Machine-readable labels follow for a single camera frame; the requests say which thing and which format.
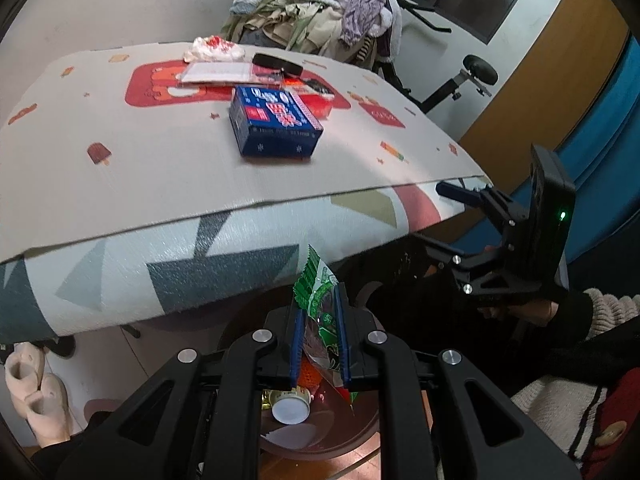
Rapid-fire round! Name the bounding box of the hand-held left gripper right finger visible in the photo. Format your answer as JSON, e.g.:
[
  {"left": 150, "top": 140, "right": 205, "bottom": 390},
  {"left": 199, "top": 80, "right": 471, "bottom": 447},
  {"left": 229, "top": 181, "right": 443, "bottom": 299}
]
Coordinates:
[{"left": 335, "top": 282, "right": 583, "bottom": 480}]

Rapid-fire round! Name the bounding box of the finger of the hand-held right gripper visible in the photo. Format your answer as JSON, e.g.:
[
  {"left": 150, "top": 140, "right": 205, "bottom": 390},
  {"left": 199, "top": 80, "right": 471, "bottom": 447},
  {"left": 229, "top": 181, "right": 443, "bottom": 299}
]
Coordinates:
[
  {"left": 436, "top": 181, "right": 531, "bottom": 231},
  {"left": 412, "top": 232, "right": 506, "bottom": 293}
]

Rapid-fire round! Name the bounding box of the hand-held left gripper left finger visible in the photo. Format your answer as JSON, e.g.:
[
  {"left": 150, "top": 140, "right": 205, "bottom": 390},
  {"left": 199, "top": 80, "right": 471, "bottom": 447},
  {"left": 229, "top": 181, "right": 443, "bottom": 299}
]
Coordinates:
[{"left": 57, "top": 305, "right": 306, "bottom": 480}]

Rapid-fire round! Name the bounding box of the orange foam net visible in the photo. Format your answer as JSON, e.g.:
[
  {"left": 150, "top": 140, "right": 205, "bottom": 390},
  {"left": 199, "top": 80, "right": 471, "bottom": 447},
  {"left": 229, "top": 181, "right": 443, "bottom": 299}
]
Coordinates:
[{"left": 297, "top": 357, "right": 321, "bottom": 391}]

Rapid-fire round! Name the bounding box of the green snack wrapper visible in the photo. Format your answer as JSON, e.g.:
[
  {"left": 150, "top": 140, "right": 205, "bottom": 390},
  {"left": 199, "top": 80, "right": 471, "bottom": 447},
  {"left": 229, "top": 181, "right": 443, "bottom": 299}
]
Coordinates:
[{"left": 291, "top": 244, "right": 358, "bottom": 406}]

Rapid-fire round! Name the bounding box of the red white snack packet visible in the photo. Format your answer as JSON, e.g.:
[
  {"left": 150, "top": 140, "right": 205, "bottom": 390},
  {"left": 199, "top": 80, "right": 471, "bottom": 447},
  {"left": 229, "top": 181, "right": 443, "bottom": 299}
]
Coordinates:
[{"left": 284, "top": 77, "right": 335, "bottom": 120}]

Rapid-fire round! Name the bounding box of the blue cardboard box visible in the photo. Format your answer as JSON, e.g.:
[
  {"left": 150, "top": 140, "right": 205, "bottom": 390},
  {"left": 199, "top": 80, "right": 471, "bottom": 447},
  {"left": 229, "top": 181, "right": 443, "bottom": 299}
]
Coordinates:
[{"left": 229, "top": 85, "right": 324, "bottom": 157}]

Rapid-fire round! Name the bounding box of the white red wrapper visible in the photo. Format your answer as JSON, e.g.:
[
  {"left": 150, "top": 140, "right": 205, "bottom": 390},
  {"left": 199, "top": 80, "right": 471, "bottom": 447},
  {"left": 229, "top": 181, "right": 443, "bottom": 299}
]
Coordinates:
[{"left": 182, "top": 35, "right": 245, "bottom": 63}]

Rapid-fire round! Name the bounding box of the person's right forearm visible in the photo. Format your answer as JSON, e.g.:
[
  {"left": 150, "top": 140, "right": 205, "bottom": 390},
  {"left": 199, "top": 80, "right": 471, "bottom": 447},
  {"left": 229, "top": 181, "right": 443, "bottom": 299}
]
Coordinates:
[{"left": 547, "top": 287, "right": 640, "bottom": 346}]

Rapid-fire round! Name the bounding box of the person's right hand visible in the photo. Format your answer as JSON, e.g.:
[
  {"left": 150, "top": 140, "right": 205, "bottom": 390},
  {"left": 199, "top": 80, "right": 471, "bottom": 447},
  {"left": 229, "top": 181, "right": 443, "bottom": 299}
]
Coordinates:
[{"left": 477, "top": 300, "right": 556, "bottom": 328}]

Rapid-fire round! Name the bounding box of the black exercise bike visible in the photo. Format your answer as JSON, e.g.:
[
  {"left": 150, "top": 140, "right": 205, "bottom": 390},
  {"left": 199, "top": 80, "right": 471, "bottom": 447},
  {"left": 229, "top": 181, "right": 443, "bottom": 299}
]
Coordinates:
[{"left": 370, "top": 0, "right": 501, "bottom": 116}]

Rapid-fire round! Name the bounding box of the wooden door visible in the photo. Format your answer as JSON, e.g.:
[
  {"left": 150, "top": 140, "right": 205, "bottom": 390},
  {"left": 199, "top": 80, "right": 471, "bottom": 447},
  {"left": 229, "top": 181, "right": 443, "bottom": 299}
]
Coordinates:
[{"left": 457, "top": 0, "right": 631, "bottom": 153}]

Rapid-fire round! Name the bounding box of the red knit cardigan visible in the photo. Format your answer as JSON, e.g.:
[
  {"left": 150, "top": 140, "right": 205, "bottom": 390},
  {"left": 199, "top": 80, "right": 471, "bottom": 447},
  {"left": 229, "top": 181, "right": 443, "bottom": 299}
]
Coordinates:
[{"left": 510, "top": 365, "right": 640, "bottom": 480}]

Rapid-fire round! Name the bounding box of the dark window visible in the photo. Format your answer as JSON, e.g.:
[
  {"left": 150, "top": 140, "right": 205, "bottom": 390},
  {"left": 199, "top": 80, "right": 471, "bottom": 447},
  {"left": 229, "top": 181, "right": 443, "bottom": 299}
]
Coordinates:
[{"left": 390, "top": 0, "right": 543, "bottom": 43}]

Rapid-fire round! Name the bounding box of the pile of clothes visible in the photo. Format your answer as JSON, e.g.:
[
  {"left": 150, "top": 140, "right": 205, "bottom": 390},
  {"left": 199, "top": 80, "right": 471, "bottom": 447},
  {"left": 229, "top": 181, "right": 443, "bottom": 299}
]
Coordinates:
[{"left": 222, "top": 0, "right": 403, "bottom": 68}]

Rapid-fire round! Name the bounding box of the printed table mat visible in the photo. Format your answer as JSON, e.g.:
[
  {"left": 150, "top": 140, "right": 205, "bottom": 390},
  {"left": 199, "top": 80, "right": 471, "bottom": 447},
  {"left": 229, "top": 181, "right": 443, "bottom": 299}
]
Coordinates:
[{"left": 0, "top": 42, "right": 493, "bottom": 346}]

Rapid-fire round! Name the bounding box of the beige fluffy slipper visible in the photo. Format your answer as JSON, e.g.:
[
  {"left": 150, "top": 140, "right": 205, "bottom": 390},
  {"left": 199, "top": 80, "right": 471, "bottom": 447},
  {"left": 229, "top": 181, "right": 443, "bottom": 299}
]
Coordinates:
[
  {"left": 5, "top": 342, "right": 46, "bottom": 411},
  {"left": 25, "top": 372, "right": 71, "bottom": 448}
]

